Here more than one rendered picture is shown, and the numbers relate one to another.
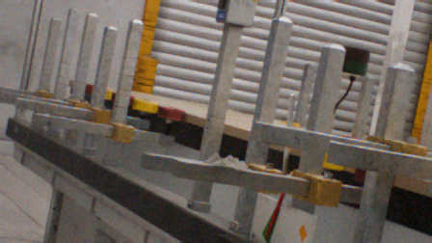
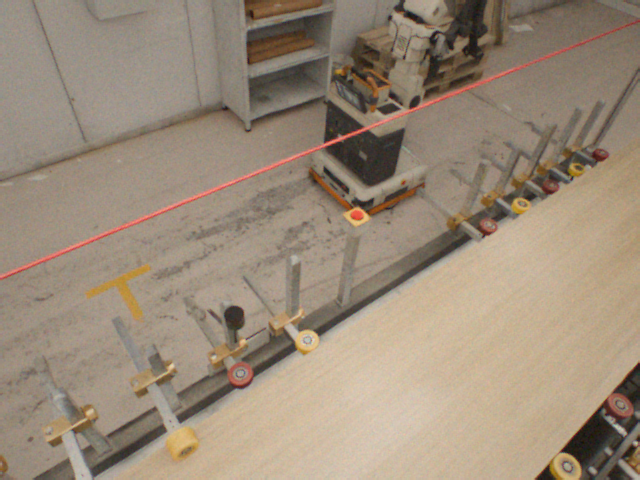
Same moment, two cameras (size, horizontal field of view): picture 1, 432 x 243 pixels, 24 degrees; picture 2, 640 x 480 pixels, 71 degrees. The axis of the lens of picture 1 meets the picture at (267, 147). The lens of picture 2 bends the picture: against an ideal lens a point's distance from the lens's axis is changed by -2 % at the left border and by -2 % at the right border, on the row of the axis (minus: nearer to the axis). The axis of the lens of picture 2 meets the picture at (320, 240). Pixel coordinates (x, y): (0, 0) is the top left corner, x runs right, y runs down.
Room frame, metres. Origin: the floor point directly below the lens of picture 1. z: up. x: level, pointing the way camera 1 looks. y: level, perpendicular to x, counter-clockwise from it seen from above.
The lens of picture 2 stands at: (2.07, -0.91, 2.29)
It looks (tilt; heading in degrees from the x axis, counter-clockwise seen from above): 47 degrees down; 75
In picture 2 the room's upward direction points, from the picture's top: 5 degrees clockwise
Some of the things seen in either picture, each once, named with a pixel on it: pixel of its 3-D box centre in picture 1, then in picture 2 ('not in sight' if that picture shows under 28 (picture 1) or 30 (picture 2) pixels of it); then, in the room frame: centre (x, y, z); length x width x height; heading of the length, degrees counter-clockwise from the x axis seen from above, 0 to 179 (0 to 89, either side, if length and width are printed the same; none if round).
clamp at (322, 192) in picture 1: (313, 187); (228, 352); (1.99, -0.10, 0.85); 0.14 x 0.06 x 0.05; 26
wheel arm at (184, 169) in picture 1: (282, 184); (213, 339); (1.94, -0.04, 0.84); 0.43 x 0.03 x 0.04; 116
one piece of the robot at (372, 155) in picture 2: not in sight; (367, 125); (2.99, 1.59, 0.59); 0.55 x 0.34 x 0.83; 115
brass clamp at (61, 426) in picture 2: not in sight; (71, 424); (1.54, -0.32, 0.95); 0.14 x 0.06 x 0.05; 26
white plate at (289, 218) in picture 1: (280, 229); (239, 352); (2.03, -0.05, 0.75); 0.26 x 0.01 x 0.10; 26
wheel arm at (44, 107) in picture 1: (83, 115); (484, 192); (3.30, 0.60, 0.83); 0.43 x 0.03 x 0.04; 116
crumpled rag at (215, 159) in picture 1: (228, 160); (196, 311); (1.89, 0.07, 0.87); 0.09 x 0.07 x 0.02; 116
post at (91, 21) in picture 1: (80, 81); (532, 163); (3.58, 0.68, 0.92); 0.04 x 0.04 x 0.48; 26
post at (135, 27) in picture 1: (122, 97); (469, 201); (3.13, 0.46, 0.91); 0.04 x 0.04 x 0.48; 26
